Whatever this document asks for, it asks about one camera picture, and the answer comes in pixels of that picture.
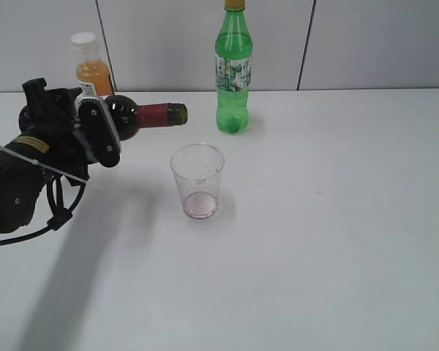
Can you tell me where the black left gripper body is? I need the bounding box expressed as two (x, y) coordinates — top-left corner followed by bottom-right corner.
(19, 78), (121, 181)

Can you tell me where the dark red wine bottle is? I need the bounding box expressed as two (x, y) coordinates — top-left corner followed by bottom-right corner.
(105, 95), (188, 141)

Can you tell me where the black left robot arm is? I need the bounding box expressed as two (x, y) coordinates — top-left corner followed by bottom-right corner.
(0, 78), (121, 233)

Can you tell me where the transparent plastic cup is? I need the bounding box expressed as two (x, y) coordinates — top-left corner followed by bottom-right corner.
(170, 143), (225, 219)

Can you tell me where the orange juice bottle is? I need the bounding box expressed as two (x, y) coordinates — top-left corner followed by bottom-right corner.
(70, 32), (114, 97)

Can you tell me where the green soda bottle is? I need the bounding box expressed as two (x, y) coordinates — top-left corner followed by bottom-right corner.
(215, 1), (253, 135)

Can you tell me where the white cable tie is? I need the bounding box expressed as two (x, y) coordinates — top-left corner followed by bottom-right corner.
(0, 145), (89, 185)

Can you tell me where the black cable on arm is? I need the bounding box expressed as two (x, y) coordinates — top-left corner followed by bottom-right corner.
(0, 175), (88, 249)

